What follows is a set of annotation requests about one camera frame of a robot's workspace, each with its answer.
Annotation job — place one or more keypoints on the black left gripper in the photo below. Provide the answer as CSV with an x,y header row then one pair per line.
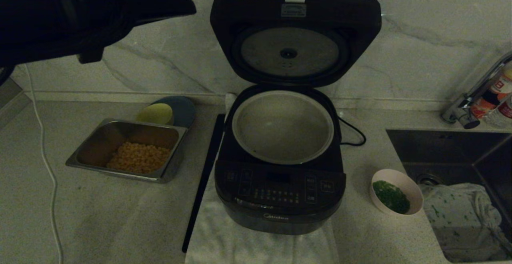
x,y
104,12

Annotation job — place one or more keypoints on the black electric rice cooker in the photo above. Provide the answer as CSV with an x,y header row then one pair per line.
x,y
224,24

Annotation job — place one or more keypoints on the pink bowl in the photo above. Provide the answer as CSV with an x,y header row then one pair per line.
x,y
400,177

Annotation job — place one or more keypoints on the chopped green vegetables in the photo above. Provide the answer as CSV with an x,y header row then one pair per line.
x,y
391,196

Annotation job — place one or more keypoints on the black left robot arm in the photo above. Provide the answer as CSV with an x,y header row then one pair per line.
x,y
36,16

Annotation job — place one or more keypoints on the small yellow-green bowl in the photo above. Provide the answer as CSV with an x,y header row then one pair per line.
x,y
156,114

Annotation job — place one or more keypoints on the grey inner pot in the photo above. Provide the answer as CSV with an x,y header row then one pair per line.
x,y
280,128

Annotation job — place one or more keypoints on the blue-grey plate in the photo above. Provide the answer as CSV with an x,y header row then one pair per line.
x,y
184,110

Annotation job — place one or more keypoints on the stainless steel tray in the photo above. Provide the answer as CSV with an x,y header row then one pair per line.
x,y
100,140

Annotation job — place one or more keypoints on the yellow corn kernels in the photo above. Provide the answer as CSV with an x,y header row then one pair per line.
x,y
138,158

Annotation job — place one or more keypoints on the long black strip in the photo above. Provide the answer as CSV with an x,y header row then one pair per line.
x,y
204,176

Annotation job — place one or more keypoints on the white towel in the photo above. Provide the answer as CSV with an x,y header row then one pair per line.
x,y
224,240

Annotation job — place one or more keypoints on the stainless steel sink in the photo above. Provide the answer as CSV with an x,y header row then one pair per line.
x,y
440,148

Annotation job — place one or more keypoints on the chrome faucet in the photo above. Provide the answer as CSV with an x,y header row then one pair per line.
x,y
460,110

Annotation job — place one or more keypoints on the metal sink drain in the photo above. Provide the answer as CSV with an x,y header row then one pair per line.
x,y
428,180

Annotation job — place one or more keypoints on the bottle with red label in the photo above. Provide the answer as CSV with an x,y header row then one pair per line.
x,y
496,92

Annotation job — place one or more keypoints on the clear bottle with red band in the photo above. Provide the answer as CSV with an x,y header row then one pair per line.
x,y
506,112

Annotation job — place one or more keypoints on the white crumpled cloth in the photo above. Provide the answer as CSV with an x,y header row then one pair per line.
x,y
456,216

